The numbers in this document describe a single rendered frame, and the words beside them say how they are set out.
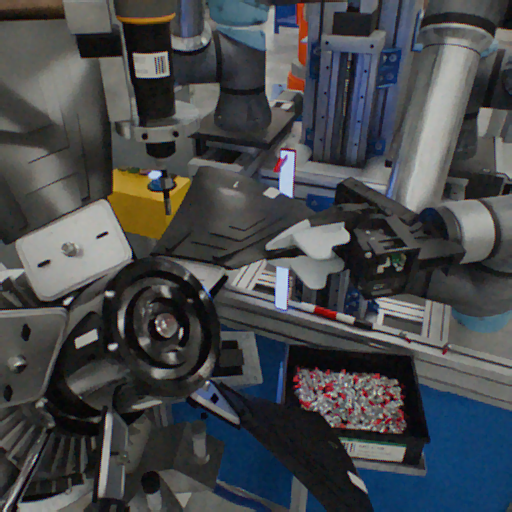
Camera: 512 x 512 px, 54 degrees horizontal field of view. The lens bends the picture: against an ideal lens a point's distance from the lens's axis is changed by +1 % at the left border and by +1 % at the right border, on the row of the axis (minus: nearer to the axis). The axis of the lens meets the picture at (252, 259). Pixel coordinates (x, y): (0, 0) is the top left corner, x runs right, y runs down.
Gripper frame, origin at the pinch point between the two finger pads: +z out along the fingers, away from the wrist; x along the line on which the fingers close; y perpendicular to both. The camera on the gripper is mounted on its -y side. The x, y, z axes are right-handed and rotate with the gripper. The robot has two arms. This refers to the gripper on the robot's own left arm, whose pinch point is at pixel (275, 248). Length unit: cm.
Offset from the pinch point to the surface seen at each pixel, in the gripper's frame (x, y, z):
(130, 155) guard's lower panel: 44, -104, 16
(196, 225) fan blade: -0.2, -5.9, 8.2
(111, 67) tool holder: -22.7, 2.9, 14.8
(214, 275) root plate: -1.9, 5.0, 8.0
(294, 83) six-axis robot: 132, -356, -127
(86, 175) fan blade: -12.9, 1.3, 18.5
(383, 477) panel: 75, -1, -30
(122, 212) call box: 19.2, -37.9, 18.1
